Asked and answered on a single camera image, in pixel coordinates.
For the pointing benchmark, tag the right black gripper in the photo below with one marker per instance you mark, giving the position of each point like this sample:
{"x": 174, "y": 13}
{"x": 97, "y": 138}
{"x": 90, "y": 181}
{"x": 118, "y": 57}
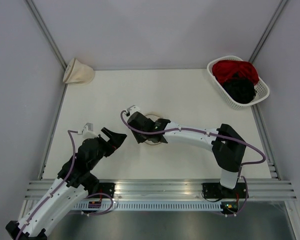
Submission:
{"x": 139, "y": 138}

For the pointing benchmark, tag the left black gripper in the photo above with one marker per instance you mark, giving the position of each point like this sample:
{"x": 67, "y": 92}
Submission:
{"x": 116, "y": 141}

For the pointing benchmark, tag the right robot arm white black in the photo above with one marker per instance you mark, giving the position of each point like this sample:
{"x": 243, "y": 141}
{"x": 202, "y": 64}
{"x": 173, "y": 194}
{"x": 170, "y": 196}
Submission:
{"x": 224, "y": 143}

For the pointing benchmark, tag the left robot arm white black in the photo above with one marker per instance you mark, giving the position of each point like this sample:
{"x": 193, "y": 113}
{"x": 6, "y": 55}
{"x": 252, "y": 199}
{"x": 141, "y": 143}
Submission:
{"x": 73, "y": 183}

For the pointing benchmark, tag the red bra in basket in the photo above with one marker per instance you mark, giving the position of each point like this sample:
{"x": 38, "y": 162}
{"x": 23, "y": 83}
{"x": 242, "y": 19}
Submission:
{"x": 225, "y": 70}

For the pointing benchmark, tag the black bra in basket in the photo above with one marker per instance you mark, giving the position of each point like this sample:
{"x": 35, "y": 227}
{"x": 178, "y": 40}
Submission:
{"x": 240, "y": 89}

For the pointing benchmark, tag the white plastic laundry basket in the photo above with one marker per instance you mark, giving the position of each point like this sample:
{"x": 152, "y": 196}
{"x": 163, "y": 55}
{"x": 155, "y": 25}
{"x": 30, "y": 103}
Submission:
{"x": 262, "y": 90}

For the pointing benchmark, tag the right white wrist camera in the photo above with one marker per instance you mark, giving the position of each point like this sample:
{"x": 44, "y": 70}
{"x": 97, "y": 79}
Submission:
{"x": 131, "y": 110}

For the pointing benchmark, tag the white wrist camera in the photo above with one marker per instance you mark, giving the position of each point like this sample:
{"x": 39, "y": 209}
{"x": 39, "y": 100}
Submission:
{"x": 87, "y": 132}
{"x": 131, "y": 110}

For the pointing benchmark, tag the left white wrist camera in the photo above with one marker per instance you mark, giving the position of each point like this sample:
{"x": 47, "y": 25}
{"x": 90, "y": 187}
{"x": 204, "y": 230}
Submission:
{"x": 87, "y": 132}

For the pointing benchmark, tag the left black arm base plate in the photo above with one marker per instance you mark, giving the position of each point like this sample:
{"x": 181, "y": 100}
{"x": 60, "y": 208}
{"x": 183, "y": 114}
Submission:
{"x": 103, "y": 187}

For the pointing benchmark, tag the white slotted cable duct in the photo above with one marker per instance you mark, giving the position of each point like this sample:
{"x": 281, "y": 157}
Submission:
{"x": 151, "y": 206}

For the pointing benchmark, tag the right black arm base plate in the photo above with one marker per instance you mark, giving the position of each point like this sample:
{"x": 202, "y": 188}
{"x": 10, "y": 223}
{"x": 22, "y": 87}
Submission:
{"x": 214, "y": 190}

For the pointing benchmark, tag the aluminium mounting rail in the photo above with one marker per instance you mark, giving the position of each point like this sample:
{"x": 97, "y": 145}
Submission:
{"x": 190, "y": 189}

